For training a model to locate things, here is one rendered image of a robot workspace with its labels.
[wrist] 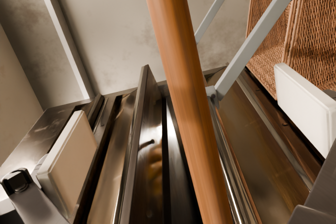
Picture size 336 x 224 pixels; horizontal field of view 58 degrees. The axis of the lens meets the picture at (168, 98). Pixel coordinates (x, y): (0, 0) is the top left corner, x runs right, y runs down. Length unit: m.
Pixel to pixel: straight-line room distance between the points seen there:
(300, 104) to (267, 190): 0.79
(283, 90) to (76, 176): 0.13
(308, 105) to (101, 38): 3.65
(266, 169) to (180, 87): 0.79
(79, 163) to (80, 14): 3.60
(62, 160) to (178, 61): 0.11
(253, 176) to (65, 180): 0.88
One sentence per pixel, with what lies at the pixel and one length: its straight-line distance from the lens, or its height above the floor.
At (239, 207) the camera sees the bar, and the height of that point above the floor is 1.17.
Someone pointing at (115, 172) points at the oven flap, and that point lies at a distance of 1.16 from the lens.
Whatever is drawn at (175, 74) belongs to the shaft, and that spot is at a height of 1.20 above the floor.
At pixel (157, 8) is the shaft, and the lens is 0.23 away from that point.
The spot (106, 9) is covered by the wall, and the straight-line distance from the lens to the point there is 3.70.
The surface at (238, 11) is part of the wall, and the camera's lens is 3.77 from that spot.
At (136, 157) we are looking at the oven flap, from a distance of 0.92.
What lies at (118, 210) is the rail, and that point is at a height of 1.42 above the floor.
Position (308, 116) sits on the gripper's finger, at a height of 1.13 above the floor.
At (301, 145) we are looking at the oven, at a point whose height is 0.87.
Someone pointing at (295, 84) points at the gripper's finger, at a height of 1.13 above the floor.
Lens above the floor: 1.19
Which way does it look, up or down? 4 degrees up
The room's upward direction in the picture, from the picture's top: 103 degrees counter-clockwise
